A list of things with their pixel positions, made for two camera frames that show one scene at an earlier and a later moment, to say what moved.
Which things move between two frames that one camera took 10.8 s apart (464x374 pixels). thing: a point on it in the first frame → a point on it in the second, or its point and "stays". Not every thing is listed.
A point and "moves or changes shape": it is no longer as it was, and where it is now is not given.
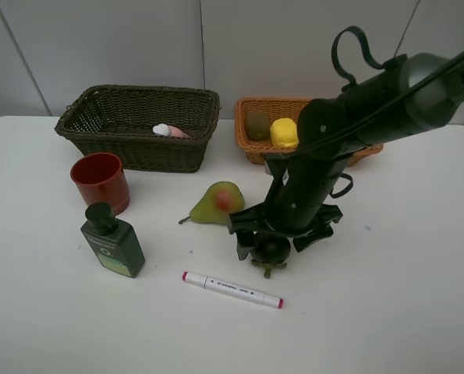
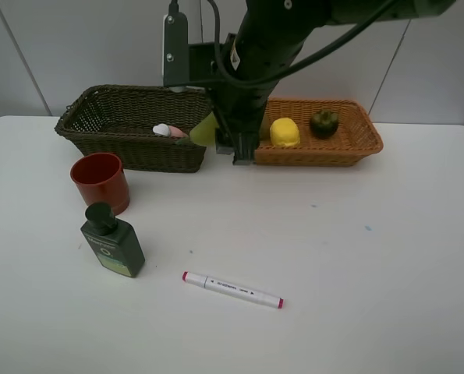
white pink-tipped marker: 223,287 stays
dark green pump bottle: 114,242 stays
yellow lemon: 284,133 stays
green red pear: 221,199 → 204,132
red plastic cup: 99,178 stays
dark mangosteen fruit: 270,252 moves or changes shape
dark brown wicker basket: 119,120 stays
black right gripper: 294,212 → 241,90
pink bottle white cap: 169,131 stays
